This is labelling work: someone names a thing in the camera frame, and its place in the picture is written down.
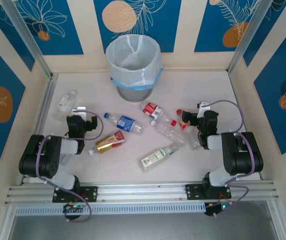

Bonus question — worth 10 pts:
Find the amber tea bottle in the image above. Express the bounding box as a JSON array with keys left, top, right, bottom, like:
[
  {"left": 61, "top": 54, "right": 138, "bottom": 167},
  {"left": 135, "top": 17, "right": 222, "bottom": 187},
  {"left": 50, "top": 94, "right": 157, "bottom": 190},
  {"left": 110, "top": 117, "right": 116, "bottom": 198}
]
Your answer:
[{"left": 87, "top": 129, "right": 126, "bottom": 156}]

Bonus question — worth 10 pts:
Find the clear bottle green white label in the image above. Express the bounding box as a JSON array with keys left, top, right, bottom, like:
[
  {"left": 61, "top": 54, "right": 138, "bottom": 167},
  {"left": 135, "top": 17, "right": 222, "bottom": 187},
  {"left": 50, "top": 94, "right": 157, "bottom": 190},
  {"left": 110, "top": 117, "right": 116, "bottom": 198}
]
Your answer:
[{"left": 138, "top": 143, "right": 180, "bottom": 173}]

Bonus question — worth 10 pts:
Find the aluminium side rail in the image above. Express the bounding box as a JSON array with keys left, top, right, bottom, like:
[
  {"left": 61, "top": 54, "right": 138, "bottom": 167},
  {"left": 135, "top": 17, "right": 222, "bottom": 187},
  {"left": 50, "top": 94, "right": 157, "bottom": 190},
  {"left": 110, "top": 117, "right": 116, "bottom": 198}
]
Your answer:
[
  {"left": 20, "top": 73, "right": 59, "bottom": 186},
  {"left": 227, "top": 71, "right": 264, "bottom": 181}
]

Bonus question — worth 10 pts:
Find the white bin liner bag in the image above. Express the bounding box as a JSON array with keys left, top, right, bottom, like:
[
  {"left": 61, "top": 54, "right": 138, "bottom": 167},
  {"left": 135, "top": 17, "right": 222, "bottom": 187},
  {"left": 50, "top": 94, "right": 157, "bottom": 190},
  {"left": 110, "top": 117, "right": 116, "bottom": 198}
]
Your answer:
[{"left": 105, "top": 34, "right": 164, "bottom": 90}]

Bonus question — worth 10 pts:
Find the aluminium front rail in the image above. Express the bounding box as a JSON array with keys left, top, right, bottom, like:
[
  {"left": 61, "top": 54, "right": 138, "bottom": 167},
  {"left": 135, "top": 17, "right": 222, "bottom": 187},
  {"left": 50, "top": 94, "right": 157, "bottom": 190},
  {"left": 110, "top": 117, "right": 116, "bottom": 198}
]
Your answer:
[{"left": 6, "top": 180, "right": 276, "bottom": 205}]

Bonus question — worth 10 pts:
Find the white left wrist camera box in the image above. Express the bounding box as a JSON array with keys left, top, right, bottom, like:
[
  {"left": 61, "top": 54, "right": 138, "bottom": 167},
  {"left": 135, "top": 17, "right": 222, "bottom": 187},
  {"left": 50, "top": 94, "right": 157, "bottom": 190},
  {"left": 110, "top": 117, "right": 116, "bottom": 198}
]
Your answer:
[{"left": 72, "top": 106, "right": 87, "bottom": 116}]

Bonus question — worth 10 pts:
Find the clear bottle blue label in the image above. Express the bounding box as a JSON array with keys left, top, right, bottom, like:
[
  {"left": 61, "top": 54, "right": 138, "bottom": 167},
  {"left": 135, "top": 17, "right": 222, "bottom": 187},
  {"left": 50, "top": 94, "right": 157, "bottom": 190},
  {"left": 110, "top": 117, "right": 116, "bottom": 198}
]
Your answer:
[{"left": 103, "top": 112, "right": 145, "bottom": 136}]

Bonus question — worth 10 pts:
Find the black mounting plate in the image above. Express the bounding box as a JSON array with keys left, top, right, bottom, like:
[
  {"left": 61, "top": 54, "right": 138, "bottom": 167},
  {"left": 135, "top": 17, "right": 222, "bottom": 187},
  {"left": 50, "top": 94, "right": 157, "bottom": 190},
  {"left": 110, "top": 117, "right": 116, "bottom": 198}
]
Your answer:
[
  {"left": 52, "top": 186, "right": 99, "bottom": 203},
  {"left": 184, "top": 183, "right": 232, "bottom": 201}
]

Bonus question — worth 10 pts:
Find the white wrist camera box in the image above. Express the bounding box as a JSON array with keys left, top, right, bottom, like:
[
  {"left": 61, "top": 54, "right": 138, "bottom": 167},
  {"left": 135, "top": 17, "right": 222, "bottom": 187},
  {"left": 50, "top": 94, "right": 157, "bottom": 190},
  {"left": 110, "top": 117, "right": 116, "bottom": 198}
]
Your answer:
[
  {"left": 72, "top": 106, "right": 87, "bottom": 116},
  {"left": 197, "top": 101, "right": 212, "bottom": 111}
]

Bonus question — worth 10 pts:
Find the grey metal panel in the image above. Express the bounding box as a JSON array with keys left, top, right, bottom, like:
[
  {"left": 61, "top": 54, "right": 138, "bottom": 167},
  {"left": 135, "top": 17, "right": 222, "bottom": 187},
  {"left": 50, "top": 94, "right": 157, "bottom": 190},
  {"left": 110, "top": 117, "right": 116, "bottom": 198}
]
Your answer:
[{"left": 7, "top": 213, "right": 279, "bottom": 240}]

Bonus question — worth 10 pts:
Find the aluminium upright post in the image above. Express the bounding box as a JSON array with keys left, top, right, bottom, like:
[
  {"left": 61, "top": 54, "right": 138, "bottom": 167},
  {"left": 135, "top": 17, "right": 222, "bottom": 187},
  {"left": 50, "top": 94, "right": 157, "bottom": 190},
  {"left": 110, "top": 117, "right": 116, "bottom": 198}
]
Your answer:
[
  {"left": 1, "top": 0, "right": 53, "bottom": 79},
  {"left": 227, "top": 0, "right": 271, "bottom": 75}
]

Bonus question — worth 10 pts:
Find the clear crushed bottle white cap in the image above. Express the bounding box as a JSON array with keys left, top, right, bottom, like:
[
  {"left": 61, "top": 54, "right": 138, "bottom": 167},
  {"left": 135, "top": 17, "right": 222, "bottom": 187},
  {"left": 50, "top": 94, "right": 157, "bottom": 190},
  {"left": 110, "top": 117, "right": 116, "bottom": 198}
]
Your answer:
[{"left": 150, "top": 119, "right": 187, "bottom": 146}]

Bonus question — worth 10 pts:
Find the grey slotted cable duct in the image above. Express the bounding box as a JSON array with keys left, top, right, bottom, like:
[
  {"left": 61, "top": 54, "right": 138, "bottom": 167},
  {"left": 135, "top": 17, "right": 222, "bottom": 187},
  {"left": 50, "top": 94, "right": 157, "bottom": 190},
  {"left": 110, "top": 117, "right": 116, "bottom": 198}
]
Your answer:
[{"left": 14, "top": 202, "right": 207, "bottom": 216}]

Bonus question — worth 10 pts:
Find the grey metal waste bin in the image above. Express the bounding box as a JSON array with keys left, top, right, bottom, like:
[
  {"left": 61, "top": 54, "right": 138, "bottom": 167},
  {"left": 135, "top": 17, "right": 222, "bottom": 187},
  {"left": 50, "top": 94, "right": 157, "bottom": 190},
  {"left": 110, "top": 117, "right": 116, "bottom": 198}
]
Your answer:
[{"left": 116, "top": 82, "right": 154, "bottom": 102}]

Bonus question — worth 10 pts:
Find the clear bottle red yellow label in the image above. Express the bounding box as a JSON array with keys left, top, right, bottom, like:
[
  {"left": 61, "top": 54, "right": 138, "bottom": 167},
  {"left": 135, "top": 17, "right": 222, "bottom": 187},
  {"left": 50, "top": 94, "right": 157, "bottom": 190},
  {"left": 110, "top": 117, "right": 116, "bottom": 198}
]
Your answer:
[{"left": 175, "top": 108, "right": 204, "bottom": 151}]

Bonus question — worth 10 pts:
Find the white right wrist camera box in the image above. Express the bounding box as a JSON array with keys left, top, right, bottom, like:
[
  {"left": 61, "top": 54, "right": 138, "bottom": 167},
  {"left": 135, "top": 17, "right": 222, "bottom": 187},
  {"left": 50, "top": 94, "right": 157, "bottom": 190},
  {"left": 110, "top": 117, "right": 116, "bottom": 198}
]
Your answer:
[{"left": 197, "top": 101, "right": 212, "bottom": 111}]

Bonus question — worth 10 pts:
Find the small black circuit board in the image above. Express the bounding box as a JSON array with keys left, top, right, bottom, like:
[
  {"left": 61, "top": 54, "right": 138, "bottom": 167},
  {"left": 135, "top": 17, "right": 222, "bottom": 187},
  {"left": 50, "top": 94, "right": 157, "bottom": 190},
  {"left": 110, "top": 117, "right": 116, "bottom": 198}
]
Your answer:
[
  {"left": 204, "top": 202, "right": 230, "bottom": 217},
  {"left": 62, "top": 203, "right": 86, "bottom": 215}
]

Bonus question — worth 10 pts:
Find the purple cable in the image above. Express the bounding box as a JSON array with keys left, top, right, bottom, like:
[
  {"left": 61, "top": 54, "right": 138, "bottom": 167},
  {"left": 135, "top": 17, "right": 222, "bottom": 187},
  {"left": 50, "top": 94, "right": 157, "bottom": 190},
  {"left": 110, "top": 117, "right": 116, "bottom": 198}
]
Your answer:
[
  {"left": 209, "top": 99, "right": 257, "bottom": 219},
  {"left": 35, "top": 109, "right": 106, "bottom": 223}
]

